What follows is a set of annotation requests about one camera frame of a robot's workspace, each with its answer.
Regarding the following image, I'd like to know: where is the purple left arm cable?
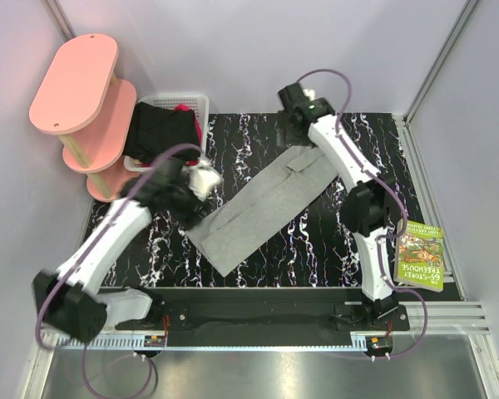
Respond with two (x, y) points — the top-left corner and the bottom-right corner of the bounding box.
(33, 143), (203, 397)

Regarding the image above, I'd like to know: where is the green picture book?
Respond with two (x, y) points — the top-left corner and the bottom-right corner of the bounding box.
(393, 220), (446, 292)

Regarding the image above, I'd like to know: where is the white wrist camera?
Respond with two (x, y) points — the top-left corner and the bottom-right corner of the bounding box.
(189, 159), (223, 201)
(303, 89), (316, 101)

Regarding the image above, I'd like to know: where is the black t shirt in basket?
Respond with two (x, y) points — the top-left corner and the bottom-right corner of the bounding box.
(123, 102), (201, 165)

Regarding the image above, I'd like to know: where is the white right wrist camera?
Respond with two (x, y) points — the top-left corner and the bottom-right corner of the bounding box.
(303, 89), (316, 101)

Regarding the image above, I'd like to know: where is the grey t shirt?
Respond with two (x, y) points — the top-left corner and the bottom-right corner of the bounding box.
(186, 146), (338, 277)

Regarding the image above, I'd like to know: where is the white perforated plastic basket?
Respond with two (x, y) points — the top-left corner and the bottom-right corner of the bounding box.
(123, 95), (210, 172)

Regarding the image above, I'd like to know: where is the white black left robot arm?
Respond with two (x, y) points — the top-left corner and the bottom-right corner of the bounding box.
(32, 158), (222, 343)

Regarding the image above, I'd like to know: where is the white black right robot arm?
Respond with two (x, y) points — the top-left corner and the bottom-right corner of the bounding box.
(278, 82), (401, 330)

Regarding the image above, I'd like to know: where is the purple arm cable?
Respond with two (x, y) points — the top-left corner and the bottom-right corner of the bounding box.
(33, 143), (203, 397)
(297, 68), (432, 361)

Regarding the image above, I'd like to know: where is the aluminium frame rail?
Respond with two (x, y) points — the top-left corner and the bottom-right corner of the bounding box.
(23, 299), (499, 398)

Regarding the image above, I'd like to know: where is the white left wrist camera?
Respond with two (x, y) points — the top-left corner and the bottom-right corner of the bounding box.
(189, 159), (223, 201)

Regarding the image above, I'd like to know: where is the pink three tier shelf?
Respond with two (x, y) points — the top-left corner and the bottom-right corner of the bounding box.
(29, 33), (137, 202)

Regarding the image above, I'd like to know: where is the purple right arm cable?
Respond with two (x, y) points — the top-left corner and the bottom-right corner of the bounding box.
(297, 68), (432, 361)

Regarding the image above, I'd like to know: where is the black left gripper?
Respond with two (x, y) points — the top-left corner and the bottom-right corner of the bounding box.
(170, 174), (215, 231)

